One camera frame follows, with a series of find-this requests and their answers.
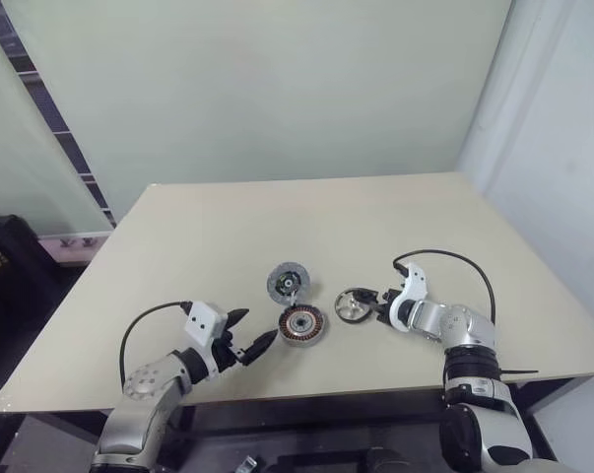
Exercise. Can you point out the dark slanted window frame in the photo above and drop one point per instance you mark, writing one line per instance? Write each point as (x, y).
(55, 113)

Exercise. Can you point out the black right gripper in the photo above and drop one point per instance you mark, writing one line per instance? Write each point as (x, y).
(387, 298)

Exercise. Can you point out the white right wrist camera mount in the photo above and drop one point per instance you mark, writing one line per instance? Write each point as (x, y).
(415, 288)

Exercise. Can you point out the dark table frame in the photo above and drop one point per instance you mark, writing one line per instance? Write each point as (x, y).
(301, 414)

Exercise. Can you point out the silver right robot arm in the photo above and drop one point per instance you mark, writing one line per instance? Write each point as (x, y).
(469, 325)

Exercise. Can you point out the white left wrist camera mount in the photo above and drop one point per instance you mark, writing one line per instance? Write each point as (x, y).
(203, 320)

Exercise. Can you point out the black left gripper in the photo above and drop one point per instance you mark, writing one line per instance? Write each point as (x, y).
(225, 357)

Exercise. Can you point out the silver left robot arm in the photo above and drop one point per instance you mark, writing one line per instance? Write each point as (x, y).
(144, 394)

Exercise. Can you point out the small silver metal clip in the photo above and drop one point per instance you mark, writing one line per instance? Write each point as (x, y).
(247, 464)

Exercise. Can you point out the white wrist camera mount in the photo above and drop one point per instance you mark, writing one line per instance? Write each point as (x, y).
(203, 320)
(415, 288)

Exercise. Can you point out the grey round housing lid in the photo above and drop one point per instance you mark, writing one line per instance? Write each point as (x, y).
(287, 282)

